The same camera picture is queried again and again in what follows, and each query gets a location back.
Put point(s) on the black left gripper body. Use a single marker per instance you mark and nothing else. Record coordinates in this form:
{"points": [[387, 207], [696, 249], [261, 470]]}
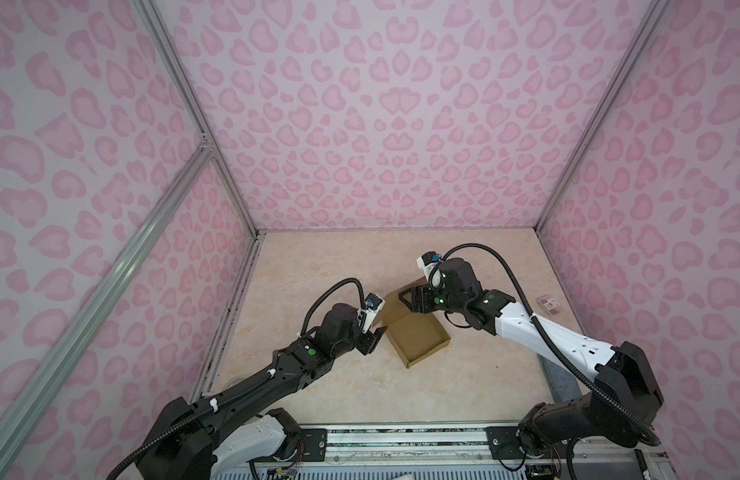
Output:
{"points": [[366, 341]]}

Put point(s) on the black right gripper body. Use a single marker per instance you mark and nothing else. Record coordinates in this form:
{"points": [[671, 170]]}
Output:
{"points": [[432, 300]]}

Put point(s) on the brown cardboard box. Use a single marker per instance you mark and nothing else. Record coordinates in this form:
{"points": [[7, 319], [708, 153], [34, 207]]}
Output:
{"points": [[414, 336]]}

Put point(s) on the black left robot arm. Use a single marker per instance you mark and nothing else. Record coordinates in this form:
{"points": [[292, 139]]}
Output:
{"points": [[241, 424]]}

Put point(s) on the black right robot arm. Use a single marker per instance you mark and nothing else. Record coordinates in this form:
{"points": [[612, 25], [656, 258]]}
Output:
{"points": [[623, 398]]}

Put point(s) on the small pink card packet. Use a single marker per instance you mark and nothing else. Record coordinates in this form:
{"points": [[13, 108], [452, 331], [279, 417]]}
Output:
{"points": [[550, 305]]}

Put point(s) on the grey foam pad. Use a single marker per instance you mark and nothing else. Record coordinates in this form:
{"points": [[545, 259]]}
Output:
{"points": [[563, 385]]}

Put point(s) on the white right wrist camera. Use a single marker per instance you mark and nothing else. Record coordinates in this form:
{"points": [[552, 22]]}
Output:
{"points": [[429, 264]]}

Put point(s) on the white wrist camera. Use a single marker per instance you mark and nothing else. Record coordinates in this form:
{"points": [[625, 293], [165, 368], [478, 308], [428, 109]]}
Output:
{"points": [[429, 264], [371, 307]]}

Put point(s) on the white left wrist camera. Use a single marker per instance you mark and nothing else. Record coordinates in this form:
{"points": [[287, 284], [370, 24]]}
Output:
{"points": [[371, 307]]}

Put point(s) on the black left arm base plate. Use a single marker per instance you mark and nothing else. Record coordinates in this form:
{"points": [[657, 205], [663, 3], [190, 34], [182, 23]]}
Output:
{"points": [[307, 445]]}

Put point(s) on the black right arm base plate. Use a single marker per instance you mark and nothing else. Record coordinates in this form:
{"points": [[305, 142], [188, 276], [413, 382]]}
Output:
{"points": [[504, 443]]}

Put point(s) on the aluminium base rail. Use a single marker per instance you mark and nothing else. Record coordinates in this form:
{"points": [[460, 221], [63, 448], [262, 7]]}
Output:
{"points": [[455, 450]]}

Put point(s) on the aluminium diagonal frame strut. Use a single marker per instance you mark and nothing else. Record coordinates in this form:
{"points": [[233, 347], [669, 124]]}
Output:
{"points": [[21, 418]]}

